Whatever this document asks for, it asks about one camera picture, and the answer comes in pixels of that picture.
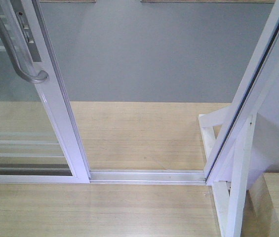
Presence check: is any light wooden base platform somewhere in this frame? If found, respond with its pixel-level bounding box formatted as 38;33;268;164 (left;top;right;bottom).
0;101;226;237

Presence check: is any light wooden box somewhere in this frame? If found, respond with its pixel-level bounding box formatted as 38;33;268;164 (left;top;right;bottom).
249;173;279;237

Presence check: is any white rear support bracket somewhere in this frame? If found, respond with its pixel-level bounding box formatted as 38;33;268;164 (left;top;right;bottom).
199;106;230;160

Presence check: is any white triangular support bracket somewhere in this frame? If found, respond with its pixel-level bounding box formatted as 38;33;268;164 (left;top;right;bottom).
212;114;256;237

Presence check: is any aluminium floor track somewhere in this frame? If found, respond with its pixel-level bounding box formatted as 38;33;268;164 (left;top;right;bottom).
90;169;205;186

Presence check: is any white framed sliding glass door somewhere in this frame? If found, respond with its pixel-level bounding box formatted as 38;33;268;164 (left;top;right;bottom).
0;0;90;183

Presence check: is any grey curved door handle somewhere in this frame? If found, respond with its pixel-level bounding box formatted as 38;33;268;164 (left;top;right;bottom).
0;17;48;84

